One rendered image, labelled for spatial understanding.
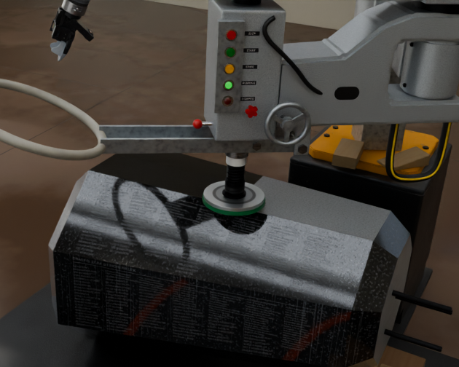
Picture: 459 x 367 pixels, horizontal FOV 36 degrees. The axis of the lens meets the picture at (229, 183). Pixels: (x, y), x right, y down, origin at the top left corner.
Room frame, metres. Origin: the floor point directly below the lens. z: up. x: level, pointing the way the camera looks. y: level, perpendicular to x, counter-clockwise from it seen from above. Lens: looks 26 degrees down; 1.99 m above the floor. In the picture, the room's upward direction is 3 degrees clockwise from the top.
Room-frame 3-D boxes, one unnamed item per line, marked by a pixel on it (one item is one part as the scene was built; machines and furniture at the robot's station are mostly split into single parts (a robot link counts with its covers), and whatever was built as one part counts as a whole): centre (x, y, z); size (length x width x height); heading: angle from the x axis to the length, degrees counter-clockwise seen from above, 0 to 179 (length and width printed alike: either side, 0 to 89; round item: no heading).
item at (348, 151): (2.76, -0.50, 0.81); 0.20 x 0.10 x 0.05; 162
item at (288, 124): (2.08, -0.16, 1.20); 0.15 x 0.10 x 0.15; 103
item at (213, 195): (2.17, -0.02, 0.87); 0.21 x 0.21 x 0.01
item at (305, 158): (2.97, -0.66, 0.37); 0.66 x 0.66 x 0.74; 64
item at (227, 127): (2.18, -0.10, 1.32); 0.36 x 0.22 x 0.45; 103
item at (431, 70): (2.32, -0.66, 1.34); 0.19 x 0.19 x 0.20
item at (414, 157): (2.74, -0.73, 0.80); 0.20 x 0.10 x 0.05; 116
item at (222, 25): (2.04, 0.02, 1.37); 0.08 x 0.03 x 0.28; 103
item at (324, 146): (2.97, -0.66, 0.76); 0.49 x 0.49 x 0.05; 64
